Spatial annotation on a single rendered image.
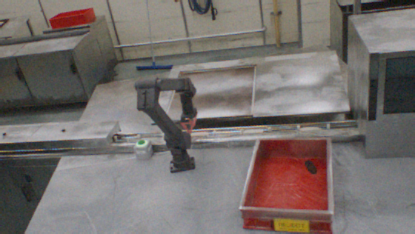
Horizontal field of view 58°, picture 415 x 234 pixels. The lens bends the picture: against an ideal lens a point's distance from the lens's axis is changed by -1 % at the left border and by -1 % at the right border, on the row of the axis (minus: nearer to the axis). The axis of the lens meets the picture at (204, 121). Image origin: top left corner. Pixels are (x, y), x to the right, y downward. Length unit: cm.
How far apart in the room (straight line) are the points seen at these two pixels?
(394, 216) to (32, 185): 194
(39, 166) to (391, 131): 185
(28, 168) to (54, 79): 245
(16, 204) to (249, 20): 397
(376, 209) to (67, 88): 386
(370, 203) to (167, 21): 465
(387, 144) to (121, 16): 482
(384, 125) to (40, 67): 391
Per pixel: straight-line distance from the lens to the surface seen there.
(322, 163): 173
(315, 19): 525
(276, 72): 232
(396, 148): 177
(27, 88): 503
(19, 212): 276
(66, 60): 458
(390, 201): 158
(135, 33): 597
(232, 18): 557
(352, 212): 151
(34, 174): 245
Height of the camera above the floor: 185
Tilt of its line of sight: 28 degrees down
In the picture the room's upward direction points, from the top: 11 degrees counter-clockwise
